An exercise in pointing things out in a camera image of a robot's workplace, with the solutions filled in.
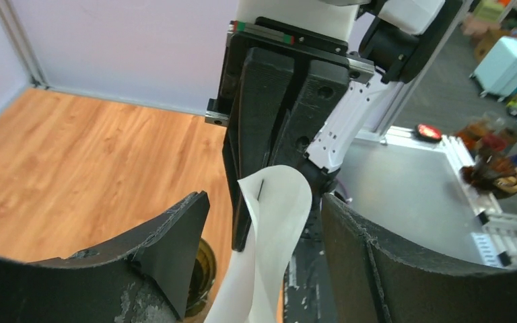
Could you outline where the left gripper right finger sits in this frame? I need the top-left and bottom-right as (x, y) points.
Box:
(321, 194), (517, 322)

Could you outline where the white paper coffee filter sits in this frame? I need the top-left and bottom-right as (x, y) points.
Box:
(205, 165), (312, 323)

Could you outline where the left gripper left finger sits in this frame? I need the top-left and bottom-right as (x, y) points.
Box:
(0, 192), (209, 322)

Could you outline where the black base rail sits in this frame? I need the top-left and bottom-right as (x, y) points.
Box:
(282, 211), (337, 322)

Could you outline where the brown bottle in background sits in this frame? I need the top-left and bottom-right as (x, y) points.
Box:
(460, 147), (517, 199)

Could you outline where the red emergency button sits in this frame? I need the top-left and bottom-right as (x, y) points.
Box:
(413, 123), (442, 143)

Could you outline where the dark brown coffee dripper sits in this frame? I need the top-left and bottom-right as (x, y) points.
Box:
(183, 238), (217, 322)

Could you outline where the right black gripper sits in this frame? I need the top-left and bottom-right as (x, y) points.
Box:
(205, 17), (376, 252)

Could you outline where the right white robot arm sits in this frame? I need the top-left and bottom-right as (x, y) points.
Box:
(205, 1), (463, 252)

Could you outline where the light blue storage box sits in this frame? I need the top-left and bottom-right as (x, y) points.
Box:
(469, 36), (517, 102)

